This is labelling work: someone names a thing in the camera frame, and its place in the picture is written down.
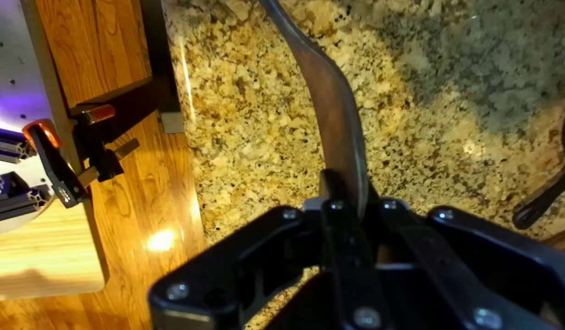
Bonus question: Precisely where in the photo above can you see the small black cast-iron skillet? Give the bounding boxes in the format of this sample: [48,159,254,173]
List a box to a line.
[513,96,565,230]

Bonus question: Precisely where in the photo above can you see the wooden base cabinet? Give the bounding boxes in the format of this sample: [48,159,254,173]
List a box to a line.
[19,0,188,135]

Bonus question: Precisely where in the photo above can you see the orange-handled clamp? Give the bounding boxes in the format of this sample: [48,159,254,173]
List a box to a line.
[23,104,140,206]

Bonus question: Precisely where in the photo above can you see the dark wooden spatula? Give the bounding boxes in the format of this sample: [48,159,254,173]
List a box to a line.
[259,0,370,216]

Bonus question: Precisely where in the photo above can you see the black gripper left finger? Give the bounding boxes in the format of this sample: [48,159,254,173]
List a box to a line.
[148,195,382,330]

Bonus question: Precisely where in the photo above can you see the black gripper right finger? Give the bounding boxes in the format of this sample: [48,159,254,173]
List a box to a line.
[370,197,565,330]

